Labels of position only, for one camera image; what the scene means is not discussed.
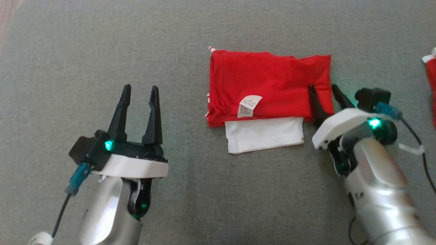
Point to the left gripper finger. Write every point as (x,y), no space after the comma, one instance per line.
(153,126)
(120,122)

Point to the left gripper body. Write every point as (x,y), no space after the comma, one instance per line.
(136,166)

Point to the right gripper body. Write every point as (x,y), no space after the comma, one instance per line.
(340,124)

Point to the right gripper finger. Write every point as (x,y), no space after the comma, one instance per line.
(318,112)
(342,102)

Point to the red and white jersey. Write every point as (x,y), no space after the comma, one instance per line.
(269,81)

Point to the red garment white mint trim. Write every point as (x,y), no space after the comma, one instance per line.
(432,81)

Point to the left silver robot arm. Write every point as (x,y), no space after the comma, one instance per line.
(102,214)

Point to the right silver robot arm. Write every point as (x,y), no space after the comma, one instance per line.
(378,190)

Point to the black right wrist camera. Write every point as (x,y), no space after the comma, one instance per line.
(371,97)

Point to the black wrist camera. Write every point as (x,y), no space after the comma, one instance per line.
(371,97)
(88,151)

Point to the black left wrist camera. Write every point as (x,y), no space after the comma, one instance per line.
(88,151)

